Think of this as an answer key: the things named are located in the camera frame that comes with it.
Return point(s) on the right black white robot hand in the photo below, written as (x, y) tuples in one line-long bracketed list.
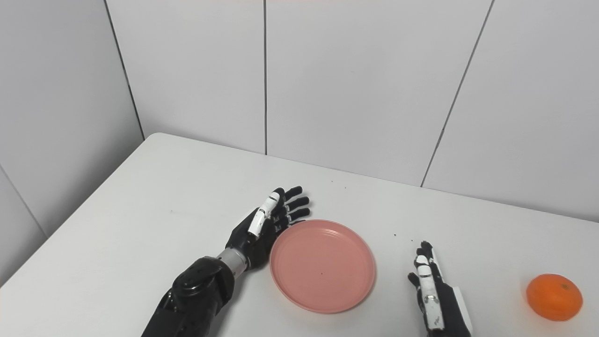
[(440, 304)]

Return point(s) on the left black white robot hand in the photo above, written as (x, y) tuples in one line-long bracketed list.
[(255, 236)]

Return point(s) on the pink round plate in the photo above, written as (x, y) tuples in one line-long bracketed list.
[(323, 267)]

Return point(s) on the orange fruit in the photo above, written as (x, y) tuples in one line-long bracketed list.
[(554, 297)]

